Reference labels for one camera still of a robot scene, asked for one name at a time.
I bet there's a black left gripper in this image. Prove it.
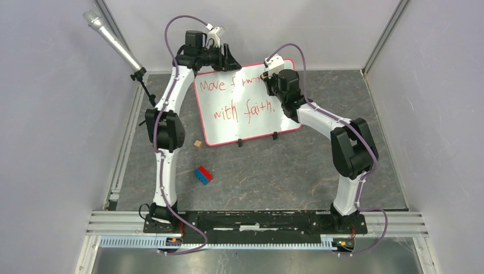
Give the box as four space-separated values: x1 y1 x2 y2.
199 44 242 72

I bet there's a pink framed whiteboard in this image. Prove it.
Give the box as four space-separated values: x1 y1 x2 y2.
193 63 301 146

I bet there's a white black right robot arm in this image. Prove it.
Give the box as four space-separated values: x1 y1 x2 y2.
261 69 378 233

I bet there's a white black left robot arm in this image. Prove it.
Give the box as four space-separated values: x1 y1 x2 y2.
145 27 241 233

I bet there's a red blue toy block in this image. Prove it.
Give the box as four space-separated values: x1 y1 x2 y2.
194 166 213 185

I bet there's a silver microphone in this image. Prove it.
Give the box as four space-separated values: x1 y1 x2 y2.
83 10 146 80

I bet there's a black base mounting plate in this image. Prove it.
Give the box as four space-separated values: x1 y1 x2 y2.
142 210 368 245

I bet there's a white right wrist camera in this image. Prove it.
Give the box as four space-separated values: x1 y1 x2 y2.
264 54 285 78

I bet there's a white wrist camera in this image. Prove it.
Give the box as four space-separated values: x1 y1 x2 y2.
205 23 225 47
264 54 285 78

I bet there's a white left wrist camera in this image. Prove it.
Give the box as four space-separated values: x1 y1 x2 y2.
205 23 225 47

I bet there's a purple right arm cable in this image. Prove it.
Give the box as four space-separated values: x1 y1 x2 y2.
264 42 389 257

